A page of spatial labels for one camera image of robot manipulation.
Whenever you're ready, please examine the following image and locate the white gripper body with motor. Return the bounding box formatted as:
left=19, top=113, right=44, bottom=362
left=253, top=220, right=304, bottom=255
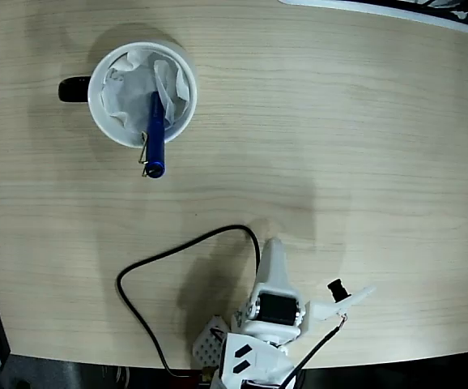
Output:
left=232, top=287, right=311, bottom=341

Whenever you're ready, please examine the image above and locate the blue metal pen with clip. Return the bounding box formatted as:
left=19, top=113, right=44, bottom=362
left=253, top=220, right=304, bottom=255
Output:
left=138, top=91, right=168, bottom=180

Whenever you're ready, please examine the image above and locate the white perforated plate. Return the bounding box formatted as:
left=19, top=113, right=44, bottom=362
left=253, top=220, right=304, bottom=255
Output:
left=192, top=314, right=231, bottom=368

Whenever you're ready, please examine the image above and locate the white crumpled tissue paper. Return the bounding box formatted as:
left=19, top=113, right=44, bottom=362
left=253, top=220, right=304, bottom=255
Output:
left=99, top=48, right=190, bottom=137

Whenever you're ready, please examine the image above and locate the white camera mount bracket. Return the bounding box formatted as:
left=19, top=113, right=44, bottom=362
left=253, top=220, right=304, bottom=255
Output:
left=306, top=284, right=377, bottom=329

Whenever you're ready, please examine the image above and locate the thick black cable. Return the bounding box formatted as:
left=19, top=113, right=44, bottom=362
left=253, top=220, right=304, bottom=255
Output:
left=116, top=224, right=262, bottom=376

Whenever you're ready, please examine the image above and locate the small black camera module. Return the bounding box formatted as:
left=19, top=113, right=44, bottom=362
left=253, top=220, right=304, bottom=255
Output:
left=326, top=277, right=352, bottom=303

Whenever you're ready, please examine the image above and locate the white mug with black handle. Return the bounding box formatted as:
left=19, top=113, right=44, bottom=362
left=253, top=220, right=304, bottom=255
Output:
left=57, top=40, right=198, bottom=150

